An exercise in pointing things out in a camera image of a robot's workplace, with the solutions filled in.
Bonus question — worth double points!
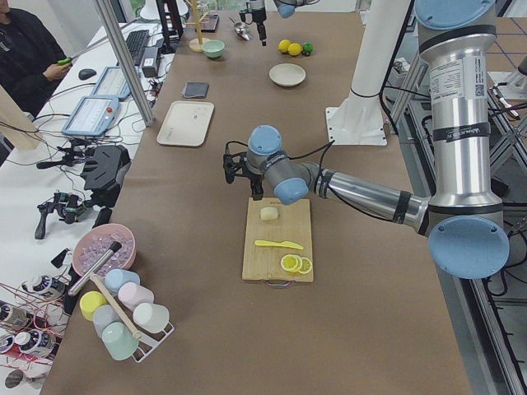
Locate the lemon slices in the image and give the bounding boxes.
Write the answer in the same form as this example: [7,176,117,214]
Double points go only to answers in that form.
[280,254,313,275]

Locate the bamboo cutting board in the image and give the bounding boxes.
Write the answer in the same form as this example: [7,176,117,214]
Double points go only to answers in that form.
[241,197,315,283]

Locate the pink bowl with ice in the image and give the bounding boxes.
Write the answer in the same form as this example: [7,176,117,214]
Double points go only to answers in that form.
[72,224,136,277]

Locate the metal muddler stick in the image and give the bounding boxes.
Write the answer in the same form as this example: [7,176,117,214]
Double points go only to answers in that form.
[68,241,122,297]

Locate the aluminium frame post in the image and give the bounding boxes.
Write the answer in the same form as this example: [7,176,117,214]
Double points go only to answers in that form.
[94,0,154,127]

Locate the yellow lemon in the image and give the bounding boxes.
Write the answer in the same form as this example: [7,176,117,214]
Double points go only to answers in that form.
[287,43,303,57]
[277,39,291,53]

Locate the mint green bowl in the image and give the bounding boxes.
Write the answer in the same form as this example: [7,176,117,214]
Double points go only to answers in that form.
[202,39,225,59]

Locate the metal scoop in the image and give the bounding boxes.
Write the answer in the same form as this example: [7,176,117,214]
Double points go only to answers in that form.
[229,16,252,41]

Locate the wooden cup stand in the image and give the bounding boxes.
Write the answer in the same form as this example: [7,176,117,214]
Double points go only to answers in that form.
[184,0,209,53]

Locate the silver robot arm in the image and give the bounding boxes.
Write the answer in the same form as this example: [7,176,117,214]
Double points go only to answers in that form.
[239,0,318,46]
[223,1,510,279]

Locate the round cream plate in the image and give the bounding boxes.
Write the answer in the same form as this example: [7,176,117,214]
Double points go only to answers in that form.
[268,63,306,87]

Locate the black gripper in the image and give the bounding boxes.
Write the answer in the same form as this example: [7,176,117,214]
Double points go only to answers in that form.
[222,142,264,201]
[239,0,267,46]

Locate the blue teach pendant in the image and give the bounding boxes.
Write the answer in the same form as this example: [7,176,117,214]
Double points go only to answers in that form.
[62,95,119,137]
[92,66,131,100]

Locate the green lime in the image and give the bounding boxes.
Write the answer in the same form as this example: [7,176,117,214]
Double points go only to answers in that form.
[302,42,314,56]

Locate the cream rabbit tray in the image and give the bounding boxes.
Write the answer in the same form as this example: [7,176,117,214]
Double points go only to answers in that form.
[156,100,214,147]

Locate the grey folded cloth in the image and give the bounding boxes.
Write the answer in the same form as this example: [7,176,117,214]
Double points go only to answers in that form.
[181,81,209,99]

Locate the black keyboard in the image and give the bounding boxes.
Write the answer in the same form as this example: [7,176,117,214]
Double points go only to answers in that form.
[125,30,149,66]

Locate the rack of pastel cups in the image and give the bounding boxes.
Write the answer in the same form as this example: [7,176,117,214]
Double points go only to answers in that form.
[89,273,175,363]

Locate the seated person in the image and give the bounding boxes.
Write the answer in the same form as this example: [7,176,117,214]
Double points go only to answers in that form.
[1,1,72,116]

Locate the yellow plastic knife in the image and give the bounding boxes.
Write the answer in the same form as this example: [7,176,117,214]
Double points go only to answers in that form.
[254,239,304,250]

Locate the pale yellow bun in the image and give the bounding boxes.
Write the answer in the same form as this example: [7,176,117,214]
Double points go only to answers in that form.
[260,207,279,221]

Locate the white camera mast base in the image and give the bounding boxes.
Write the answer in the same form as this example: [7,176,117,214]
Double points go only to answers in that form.
[326,0,413,146]

